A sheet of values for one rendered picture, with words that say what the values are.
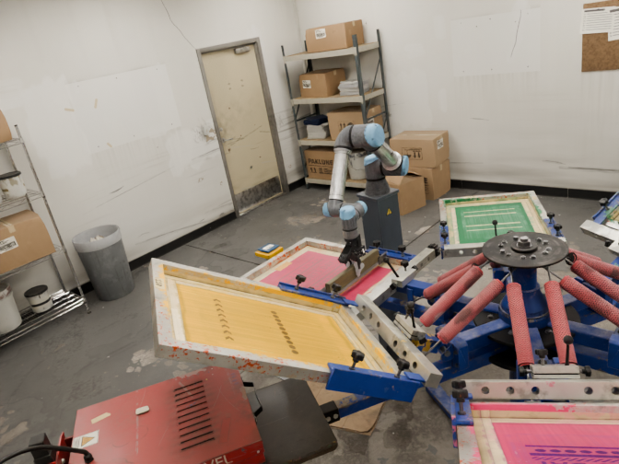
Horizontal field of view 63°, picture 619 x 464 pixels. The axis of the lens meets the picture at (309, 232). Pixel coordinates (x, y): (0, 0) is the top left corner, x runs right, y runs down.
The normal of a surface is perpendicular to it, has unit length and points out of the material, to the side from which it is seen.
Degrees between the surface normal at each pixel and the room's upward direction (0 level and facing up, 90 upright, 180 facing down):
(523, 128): 90
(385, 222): 90
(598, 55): 90
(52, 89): 90
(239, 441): 0
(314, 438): 0
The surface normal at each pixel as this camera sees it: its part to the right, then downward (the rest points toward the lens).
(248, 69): 0.73, 0.14
